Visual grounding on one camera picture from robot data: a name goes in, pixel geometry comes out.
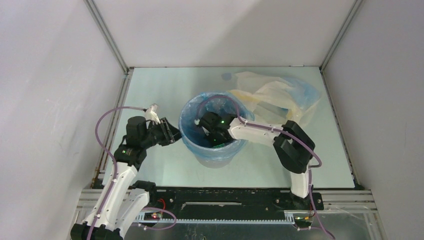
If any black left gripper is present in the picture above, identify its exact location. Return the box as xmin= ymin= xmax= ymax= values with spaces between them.
xmin=141 ymin=117 xmax=186 ymax=149

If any blue translucent trash bag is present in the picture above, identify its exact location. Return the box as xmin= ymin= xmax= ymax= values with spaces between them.
xmin=178 ymin=91 xmax=256 ymax=162

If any grey plastic trash bin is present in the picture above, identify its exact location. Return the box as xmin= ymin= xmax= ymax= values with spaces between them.
xmin=180 ymin=92 xmax=251 ymax=169

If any yellowish translucent trash bag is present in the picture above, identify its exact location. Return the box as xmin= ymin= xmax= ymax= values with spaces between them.
xmin=229 ymin=71 xmax=322 ymax=127

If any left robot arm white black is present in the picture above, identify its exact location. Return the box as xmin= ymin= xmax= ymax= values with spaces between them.
xmin=70 ymin=116 xmax=182 ymax=240

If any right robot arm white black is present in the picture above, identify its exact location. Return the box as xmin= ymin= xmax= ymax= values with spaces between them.
xmin=194 ymin=111 xmax=322 ymax=210

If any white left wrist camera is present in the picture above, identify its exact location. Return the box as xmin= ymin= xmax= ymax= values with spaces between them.
xmin=144 ymin=103 xmax=161 ymax=124

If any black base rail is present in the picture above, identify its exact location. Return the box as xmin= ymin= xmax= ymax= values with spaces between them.
xmin=148 ymin=187 xmax=312 ymax=221

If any aluminium frame front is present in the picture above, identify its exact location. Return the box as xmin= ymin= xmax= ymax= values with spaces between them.
xmin=66 ymin=187 xmax=388 ymax=240

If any left aluminium corner post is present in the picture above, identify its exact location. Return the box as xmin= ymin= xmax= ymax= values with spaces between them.
xmin=83 ymin=0 xmax=129 ymax=74

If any aluminium corner post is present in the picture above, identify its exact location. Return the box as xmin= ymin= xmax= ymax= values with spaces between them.
xmin=319 ymin=0 xmax=365 ymax=74
xmin=83 ymin=0 xmax=129 ymax=74

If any right aluminium corner post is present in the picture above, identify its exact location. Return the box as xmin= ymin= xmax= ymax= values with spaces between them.
xmin=319 ymin=0 xmax=365 ymax=74

